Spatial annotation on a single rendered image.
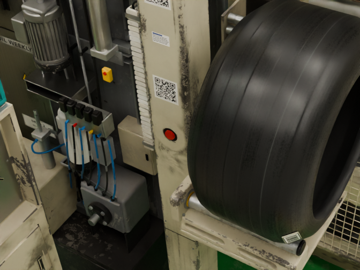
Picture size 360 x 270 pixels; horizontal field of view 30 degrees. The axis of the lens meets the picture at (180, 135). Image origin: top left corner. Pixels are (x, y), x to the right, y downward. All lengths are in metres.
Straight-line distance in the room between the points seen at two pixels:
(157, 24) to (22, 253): 0.77
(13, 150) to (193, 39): 0.56
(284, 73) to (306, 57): 0.06
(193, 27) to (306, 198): 0.49
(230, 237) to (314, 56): 0.62
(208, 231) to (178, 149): 0.24
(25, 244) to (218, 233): 0.55
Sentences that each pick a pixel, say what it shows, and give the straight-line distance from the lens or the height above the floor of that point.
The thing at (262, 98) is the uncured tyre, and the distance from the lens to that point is 1.42.
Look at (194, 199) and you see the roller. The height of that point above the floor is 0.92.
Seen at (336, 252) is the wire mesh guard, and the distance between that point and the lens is 2.53.
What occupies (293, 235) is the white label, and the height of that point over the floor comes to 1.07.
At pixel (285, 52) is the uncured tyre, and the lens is 1.46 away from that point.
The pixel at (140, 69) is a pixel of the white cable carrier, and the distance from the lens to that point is 1.77.
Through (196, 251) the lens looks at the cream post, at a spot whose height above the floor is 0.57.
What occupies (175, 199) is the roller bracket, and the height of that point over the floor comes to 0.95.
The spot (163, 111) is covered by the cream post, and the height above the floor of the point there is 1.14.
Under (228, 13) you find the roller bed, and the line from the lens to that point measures 2.07.
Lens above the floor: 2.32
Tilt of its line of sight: 43 degrees down
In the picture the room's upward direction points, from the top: 5 degrees counter-clockwise
